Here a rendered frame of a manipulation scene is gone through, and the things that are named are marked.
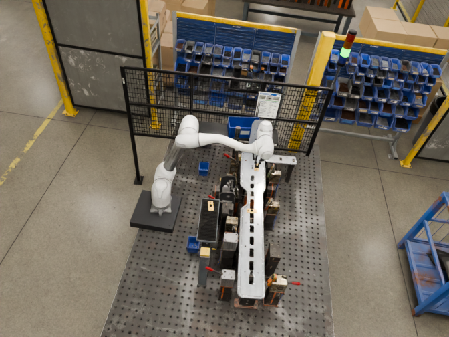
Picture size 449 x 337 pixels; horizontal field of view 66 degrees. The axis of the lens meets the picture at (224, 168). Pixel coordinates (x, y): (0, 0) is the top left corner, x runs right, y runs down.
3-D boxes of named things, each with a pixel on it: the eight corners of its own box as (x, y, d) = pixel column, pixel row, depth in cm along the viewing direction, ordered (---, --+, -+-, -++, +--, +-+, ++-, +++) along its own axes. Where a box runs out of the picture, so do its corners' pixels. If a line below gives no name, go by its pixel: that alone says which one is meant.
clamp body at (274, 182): (275, 200, 326) (282, 176, 301) (262, 199, 326) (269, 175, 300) (274, 193, 332) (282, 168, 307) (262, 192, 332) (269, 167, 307)
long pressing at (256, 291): (268, 300, 231) (269, 299, 230) (235, 297, 231) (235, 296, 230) (264, 154, 325) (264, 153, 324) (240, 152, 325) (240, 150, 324)
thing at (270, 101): (276, 119, 337) (282, 93, 315) (253, 117, 337) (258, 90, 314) (276, 118, 338) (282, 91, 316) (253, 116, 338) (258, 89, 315)
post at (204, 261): (206, 286, 264) (210, 258, 232) (197, 285, 264) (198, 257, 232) (208, 277, 269) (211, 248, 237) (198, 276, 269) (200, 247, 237)
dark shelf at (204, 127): (278, 146, 333) (278, 144, 331) (184, 136, 331) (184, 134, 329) (276, 131, 348) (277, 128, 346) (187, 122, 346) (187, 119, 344)
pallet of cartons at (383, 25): (404, 93, 598) (448, 15, 499) (417, 124, 543) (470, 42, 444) (335, 85, 598) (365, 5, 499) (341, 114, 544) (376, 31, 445)
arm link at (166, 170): (150, 187, 304) (154, 169, 319) (168, 192, 309) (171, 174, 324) (182, 124, 254) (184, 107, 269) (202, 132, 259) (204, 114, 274)
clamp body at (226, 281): (230, 303, 257) (236, 282, 231) (215, 301, 257) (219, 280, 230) (231, 291, 264) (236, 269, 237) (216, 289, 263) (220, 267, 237)
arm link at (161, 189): (150, 207, 294) (149, 190, 279) (153, 190, 307) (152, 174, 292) (169, 208, 296) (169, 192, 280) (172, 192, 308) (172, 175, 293)
